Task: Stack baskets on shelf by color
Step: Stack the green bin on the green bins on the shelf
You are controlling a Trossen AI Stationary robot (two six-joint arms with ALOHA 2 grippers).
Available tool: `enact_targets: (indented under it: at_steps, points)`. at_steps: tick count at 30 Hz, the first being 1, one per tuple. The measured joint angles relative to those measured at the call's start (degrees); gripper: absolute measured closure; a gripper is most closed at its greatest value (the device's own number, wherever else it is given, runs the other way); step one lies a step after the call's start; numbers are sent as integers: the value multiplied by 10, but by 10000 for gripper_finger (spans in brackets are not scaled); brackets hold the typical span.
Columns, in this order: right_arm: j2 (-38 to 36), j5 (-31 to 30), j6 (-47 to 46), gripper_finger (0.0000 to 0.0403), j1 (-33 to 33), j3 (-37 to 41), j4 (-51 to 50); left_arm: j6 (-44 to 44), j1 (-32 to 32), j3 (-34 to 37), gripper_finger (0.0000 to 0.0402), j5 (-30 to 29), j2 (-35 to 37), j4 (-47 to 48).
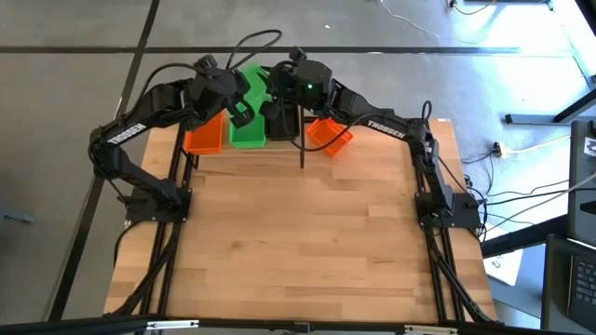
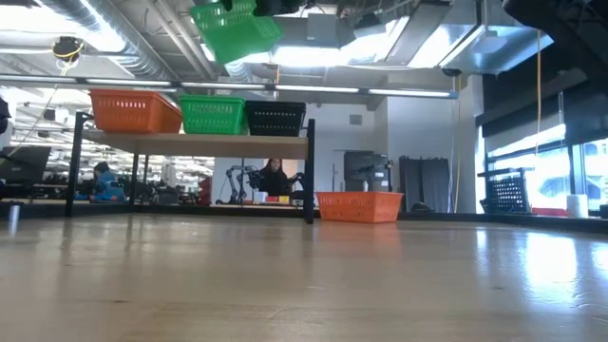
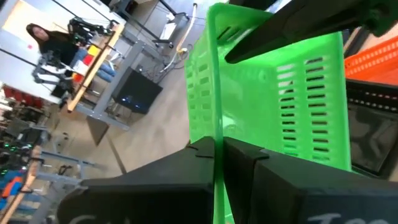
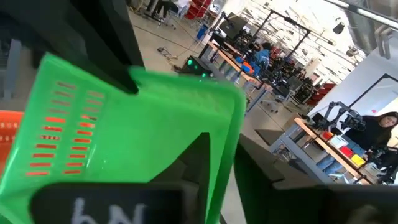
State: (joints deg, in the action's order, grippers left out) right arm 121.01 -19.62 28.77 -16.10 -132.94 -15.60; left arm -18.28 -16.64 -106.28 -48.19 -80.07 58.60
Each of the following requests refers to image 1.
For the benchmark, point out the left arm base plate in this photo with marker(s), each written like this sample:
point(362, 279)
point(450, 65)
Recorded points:
point(139, 215)

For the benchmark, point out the black desk leg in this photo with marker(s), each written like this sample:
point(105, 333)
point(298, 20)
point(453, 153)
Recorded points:
point(521, 239)

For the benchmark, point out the black plastic basket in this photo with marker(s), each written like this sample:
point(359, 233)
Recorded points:
point(284, 134)

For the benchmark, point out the white paper sheet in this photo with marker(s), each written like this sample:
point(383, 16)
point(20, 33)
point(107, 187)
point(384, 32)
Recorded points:
point(505, 270)

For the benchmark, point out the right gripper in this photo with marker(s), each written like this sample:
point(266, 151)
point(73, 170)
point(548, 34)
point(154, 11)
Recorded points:
point(305, 88)

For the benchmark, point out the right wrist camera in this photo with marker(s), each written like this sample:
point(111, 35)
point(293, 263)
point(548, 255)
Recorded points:
point(298, 54)

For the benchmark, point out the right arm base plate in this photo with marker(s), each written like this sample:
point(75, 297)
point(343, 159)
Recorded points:
point(465, 209)

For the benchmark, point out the black laptop keyboard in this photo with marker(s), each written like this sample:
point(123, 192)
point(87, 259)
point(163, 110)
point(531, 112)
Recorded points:
point(582, 284)

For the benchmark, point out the grey desk foot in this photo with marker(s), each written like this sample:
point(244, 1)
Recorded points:
point(526, 119)

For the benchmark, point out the black aluminium table frame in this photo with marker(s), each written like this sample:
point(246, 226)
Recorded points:
point(437, 279)

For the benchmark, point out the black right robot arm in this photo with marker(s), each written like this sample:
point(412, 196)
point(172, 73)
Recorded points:
point(396, 130)

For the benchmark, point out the black rig crossbar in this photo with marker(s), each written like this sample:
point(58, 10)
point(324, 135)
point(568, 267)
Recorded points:
point(70, 329)

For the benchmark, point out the black computer case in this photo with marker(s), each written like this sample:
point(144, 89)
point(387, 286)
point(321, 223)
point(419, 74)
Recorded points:
point(582, 195)

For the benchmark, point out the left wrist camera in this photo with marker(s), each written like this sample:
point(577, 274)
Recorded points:
point(205, 62)

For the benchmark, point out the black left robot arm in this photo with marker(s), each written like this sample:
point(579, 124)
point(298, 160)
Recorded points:
point(153, 104)

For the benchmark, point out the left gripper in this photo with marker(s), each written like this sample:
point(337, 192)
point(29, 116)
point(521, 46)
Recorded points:
point(216, 90)

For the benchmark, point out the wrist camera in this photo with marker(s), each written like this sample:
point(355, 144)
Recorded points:
point(298, 54)
point(205, 62)

